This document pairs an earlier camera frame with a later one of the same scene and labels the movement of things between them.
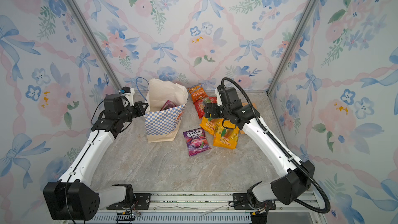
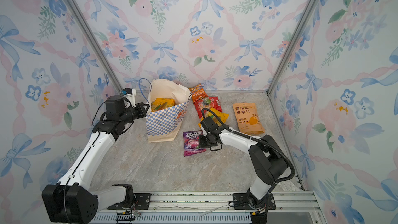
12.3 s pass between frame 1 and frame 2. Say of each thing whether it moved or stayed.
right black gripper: moved
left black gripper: stayed
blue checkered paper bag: stayed
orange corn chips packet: stayed
